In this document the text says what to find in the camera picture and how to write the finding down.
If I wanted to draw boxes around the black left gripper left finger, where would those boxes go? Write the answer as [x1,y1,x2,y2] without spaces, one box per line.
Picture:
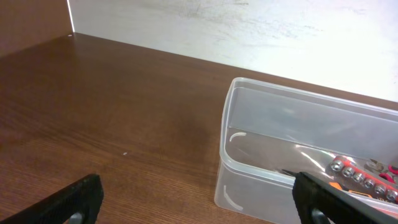
[1,174,104,224]

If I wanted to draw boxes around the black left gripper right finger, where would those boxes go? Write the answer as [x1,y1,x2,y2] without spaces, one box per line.
[292,172,397,224]

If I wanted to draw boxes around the orange socket bit holder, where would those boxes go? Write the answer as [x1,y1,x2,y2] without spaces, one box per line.
[328,156,397,204]

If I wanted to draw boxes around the red handled cutting pliers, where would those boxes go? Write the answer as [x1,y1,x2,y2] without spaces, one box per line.
[364,159,397,184]

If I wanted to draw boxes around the clear plastic container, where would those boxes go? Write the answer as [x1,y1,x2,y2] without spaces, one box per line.
[215,78,397,223]

